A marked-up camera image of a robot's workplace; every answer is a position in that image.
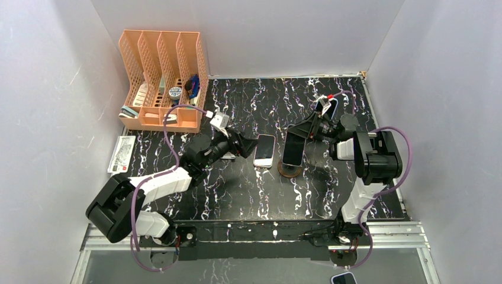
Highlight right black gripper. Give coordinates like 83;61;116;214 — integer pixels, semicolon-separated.
287;109;340;140

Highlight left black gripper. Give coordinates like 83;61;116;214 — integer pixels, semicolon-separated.
201;128;260;170

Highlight white case phone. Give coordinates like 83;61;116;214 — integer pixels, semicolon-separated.
253;134;276;169

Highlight blue case phone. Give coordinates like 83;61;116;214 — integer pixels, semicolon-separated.
323;96;338;121

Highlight clear case phone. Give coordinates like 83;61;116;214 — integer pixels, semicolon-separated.
282;132;306;167

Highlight round base black phone stand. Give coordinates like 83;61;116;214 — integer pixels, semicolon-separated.
277;160;303;179

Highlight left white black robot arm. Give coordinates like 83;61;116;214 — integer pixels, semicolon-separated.
85;128;258;247

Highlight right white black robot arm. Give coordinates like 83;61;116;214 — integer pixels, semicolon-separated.
279;111;410;246

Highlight white phone stand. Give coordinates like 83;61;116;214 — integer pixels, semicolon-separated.
221;153;236;160

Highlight phone at bottom edge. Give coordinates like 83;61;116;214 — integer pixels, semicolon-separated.
330;272;357;284

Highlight white stapler in organizer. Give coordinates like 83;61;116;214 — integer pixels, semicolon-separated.
162;114;178;125

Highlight blue black item in organizer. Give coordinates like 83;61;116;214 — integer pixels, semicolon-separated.
184;74;200;99

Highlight round blue white tin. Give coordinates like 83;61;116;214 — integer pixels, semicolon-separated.
168;86;182;101

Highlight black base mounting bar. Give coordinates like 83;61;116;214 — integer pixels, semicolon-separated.
140;220;361;265

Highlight orange plastic file organizer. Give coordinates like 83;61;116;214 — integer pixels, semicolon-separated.
118;30;208;133

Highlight teal white eraser block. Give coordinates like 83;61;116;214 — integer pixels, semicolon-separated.
118;106;139;119

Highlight white printed packet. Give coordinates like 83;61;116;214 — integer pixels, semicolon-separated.
107;135;136;174

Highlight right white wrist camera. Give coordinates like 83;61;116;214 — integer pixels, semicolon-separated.
315;95;334;117

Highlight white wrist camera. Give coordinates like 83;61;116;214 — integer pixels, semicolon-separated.
315;95;334;117
210;112;230;137

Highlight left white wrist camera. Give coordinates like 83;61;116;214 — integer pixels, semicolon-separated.
210;112;230;137

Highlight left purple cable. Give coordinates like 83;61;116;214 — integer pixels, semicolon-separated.
129;104;214;273

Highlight purple cable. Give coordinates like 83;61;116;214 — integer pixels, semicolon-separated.
332;90;413;270
129;104;214;273

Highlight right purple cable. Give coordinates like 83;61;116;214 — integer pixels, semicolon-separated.
332;90;413;270

